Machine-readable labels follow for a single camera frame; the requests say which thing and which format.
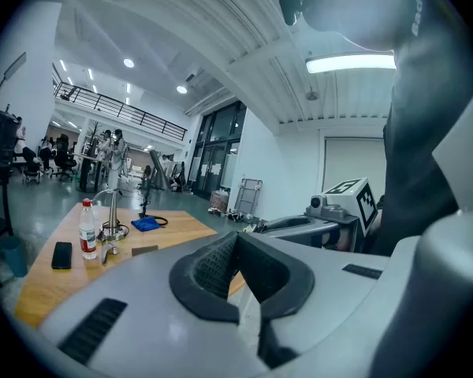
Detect white roller screen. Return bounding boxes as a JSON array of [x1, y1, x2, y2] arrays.
[[322, 136, 387, 193]]

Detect light panel on stand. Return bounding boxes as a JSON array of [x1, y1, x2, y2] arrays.
[[0, 52, 28, 108]]

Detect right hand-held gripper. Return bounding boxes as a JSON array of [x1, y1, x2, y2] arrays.
[[255, 177, 379, 254]]

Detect clear water bottle red cap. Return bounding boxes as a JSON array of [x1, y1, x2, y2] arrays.
[[78, 198, 99, 261]]

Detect long ceiling light fixture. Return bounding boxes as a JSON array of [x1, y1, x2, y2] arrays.
[[304, 52, 397, 75]]

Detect checked storage bag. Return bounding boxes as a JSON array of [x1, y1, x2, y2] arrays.
[[209, 190, 231, 213]]

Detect black office chair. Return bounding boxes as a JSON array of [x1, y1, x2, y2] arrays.
[[50, 133, 78, 183]]

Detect silver cone desk lamp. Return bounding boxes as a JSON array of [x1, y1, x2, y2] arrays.
[[91, 188, 130, 242]]

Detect person's head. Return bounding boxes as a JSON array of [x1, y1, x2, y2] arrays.
[[303, 0, 405, 53]]

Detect slim black tripod stand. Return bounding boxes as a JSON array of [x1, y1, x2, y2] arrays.
[[138, 177, 151, 219]]

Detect small metal clip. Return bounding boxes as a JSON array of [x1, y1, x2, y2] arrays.
[[100, 241, 121, 266]]

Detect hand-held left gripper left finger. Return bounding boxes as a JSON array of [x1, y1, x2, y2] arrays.
[[168, 231, 241, 324]]

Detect folded platform cart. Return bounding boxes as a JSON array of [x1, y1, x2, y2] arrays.
[[233, 178, 264, 217]]

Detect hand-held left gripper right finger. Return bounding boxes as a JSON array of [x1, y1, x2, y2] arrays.
[[236, 232, 316, 322]]

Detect black balcony railing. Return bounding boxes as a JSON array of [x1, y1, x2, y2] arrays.
[[53, 80, 188, 142]]

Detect teal waste bin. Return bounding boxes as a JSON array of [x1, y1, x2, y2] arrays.
[[0, 235, 29, 279]]

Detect blue cloth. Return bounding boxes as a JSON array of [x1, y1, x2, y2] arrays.
[[131, 217, 161, 232]]

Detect person's dark t-shirt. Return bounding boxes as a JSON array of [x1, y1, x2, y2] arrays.
[[380, 0, 473, 258]]

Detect person's right hand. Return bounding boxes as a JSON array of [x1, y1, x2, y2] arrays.
[[322, 228, 356, 252]]

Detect black framed glass doors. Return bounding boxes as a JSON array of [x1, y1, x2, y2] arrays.
[[187, 100, 248, 201]]

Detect black smartphone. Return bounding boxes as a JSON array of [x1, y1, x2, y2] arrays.
[[50, 241, 73, 270]]

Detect black standing desk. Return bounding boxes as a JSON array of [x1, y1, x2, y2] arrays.
[[73, 151, 104, 194]]

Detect black head camera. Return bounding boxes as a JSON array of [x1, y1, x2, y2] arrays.
[[278, 0, 304, 26]]

